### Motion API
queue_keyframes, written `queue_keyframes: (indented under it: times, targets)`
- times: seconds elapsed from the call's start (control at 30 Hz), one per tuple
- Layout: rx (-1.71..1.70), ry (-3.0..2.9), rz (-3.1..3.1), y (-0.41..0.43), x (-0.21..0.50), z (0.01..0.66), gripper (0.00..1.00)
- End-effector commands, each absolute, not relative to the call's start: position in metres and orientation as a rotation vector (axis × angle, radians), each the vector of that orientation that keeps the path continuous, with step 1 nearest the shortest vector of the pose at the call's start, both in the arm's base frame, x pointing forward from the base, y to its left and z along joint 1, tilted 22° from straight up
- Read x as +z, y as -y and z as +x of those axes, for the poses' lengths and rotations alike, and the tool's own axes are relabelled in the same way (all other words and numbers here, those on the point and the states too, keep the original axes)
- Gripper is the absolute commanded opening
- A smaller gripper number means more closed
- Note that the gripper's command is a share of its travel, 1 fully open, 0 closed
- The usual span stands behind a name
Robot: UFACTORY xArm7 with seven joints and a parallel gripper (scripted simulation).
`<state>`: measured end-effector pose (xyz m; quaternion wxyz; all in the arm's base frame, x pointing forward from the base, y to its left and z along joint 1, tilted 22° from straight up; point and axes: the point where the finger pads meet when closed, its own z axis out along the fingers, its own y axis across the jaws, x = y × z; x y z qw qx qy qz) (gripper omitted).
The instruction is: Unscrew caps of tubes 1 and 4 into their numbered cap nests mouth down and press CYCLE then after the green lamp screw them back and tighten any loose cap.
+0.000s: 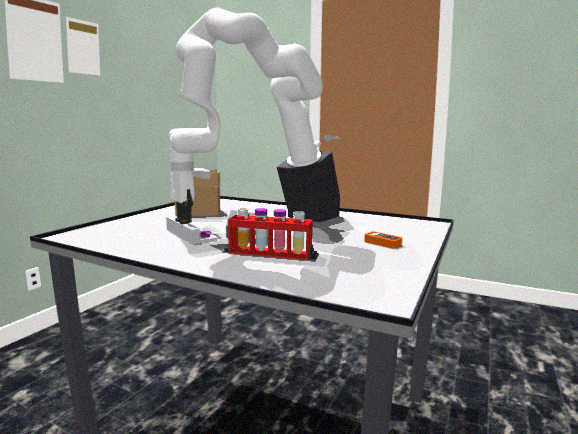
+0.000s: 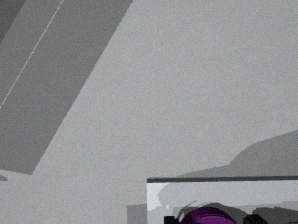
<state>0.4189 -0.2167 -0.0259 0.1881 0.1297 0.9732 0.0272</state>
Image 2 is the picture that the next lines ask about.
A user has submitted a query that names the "light grey tray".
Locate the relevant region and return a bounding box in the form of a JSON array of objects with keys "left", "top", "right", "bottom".
[{"left": 147, "top": 176, "right": 298, "bottom": 224}]

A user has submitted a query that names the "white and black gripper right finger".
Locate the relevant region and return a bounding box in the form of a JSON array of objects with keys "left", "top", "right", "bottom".
[{"left": 243, "top": 214, "right": 269, "bottom": 224}]

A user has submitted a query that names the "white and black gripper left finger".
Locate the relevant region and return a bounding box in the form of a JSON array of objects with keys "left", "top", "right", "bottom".
[{"left": 164, "top": 216, "right": 180, "bottom": 224}]

